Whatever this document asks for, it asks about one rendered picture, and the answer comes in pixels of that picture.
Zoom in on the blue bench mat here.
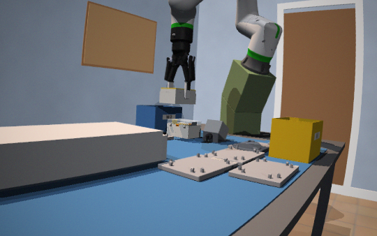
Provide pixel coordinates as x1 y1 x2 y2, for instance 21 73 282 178
0 131 327 236

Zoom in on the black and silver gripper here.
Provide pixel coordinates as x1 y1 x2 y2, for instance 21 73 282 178
164 42 195 99

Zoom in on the yellow bin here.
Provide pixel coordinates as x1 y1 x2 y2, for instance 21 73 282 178
269 117 323 163

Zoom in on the blue open-top bin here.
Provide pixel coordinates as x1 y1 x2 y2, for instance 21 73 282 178
136 105 182 133

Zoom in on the beige rectangular plate nest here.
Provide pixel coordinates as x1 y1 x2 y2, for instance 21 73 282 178
166 133 174 140

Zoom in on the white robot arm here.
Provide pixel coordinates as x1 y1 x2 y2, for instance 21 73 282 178
168 0 283 75

